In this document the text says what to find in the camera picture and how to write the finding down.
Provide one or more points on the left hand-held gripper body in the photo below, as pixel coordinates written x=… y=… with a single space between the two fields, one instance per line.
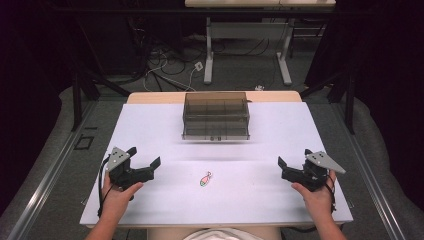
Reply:
x=128 y=175

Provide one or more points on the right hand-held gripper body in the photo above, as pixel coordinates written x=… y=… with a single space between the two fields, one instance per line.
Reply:
x=311 y=178

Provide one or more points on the small pink green fish toy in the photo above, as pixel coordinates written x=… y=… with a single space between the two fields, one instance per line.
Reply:
x=205 y=180

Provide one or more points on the transparent grey drawer box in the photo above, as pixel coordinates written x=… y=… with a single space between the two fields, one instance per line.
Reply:
x=216 y=116

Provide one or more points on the person's right hand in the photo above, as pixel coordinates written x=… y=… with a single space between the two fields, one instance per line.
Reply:
x=318 y=200

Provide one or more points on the person's left hand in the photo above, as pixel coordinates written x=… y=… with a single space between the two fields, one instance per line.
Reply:
x=116 y=200

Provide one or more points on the white table mat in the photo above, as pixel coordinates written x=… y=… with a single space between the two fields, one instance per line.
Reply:
x=240 y=200

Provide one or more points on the black metal stand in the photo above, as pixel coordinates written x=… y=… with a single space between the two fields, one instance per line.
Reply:
x=77 y=100
x=349 y=100

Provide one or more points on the small white floor object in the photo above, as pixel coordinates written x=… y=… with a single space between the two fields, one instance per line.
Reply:
x=259 y=88

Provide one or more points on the person's white clothing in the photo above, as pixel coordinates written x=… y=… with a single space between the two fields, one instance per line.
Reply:
x=223 y=235

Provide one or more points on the white power plug adapter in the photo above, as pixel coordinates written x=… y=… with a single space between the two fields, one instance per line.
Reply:
x=198 y=66

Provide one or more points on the white-legged background table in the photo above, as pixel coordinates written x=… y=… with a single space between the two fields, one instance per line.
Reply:
x=246 y=30

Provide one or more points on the metal floor rail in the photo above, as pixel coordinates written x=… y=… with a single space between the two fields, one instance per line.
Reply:
x=376 y=186
x=43 y=186

